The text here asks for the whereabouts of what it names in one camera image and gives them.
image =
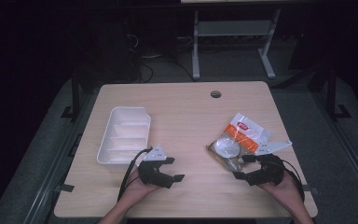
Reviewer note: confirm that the person's right hand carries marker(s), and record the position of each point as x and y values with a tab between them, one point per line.
284	189

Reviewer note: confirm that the white divided plastic box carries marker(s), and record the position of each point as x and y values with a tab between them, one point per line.
124	137

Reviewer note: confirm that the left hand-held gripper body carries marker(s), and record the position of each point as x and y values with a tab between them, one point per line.
150	174

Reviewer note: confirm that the grey table edge bracket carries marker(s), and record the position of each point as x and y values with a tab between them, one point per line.
310	189
65	188

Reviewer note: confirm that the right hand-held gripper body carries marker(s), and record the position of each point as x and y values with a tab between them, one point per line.
268	169

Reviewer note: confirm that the person's left hand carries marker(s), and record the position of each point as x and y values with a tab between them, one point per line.
140	189

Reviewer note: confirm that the white metal desk frame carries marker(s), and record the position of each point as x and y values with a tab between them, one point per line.
231	29

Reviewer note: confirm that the black metal stand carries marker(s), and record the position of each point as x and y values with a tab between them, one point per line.
334	96
74	99

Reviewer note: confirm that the clear snack bag orange label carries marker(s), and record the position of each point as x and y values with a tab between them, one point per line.
236	140

